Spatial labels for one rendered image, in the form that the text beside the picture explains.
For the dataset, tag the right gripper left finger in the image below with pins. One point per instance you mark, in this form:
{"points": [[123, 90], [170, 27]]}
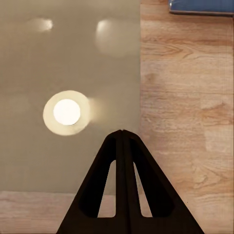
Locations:
{"points": [[82, 216]]}

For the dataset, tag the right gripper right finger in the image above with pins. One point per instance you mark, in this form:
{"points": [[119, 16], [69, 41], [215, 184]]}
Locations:
{"points": [[170, 214]]}

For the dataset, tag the coffee table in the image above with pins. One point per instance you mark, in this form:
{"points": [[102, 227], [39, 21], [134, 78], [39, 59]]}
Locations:
{"points": [[69, 77]]}

